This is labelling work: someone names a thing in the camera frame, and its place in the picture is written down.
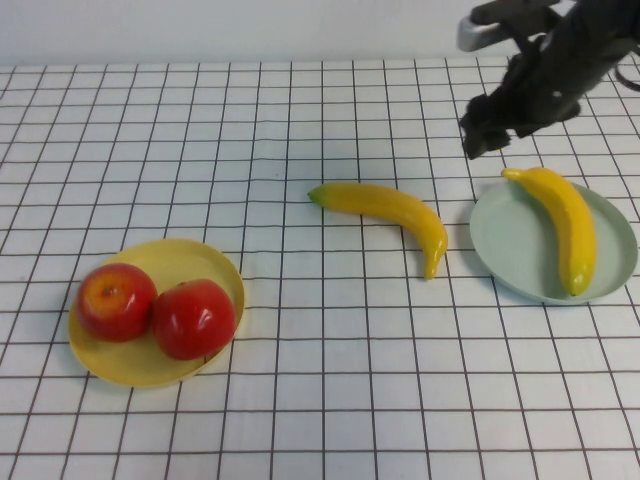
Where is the white grid-pattern tablecloth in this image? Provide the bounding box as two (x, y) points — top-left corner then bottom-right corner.
(0, 53), (640, 480)

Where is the deep red apple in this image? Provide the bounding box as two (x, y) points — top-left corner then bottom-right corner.
(152, 278), (238, 361)

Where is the yellow round plastic plate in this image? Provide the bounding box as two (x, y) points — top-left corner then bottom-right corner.
(67, 238), (247, 391)

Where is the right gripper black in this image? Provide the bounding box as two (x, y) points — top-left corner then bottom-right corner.
(459, 27), (601, 161)

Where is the yellow banana with thin stem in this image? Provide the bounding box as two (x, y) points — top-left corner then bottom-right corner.
(501, 167), (597, 297)

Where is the red apple with orange top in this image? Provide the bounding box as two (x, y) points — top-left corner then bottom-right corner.
(75, 263), (159, 344)

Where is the yellow banana with green end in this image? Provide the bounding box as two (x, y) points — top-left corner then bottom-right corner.
(307, 182), (450, 281)

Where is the right wrist camera silver lens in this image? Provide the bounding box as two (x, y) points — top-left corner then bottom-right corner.
(456, 0), (564, 53)

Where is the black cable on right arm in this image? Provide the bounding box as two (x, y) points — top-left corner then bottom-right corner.
(613, 57), (640, 92)

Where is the pale green round plate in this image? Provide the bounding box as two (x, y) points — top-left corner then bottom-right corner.
(468, 178), (638, 306)

